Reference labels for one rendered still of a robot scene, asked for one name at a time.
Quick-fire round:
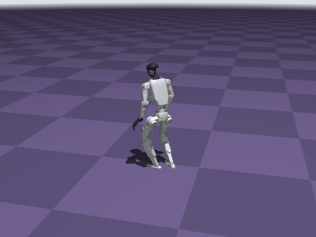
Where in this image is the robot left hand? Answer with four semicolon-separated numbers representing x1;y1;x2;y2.
133;117;143;130

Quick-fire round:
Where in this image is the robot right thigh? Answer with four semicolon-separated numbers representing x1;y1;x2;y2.
159;114;173;143

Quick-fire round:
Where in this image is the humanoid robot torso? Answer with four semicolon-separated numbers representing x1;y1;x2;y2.
148;77;169;123

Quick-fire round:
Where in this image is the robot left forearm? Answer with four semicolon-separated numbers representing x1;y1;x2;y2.
139;101;146;121

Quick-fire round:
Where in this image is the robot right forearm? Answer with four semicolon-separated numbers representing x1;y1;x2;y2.
164;99;173;111

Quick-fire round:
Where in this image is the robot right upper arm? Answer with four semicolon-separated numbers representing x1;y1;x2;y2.
165;79;174;100

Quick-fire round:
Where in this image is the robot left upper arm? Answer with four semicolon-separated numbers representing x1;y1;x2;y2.
141;82;150;107

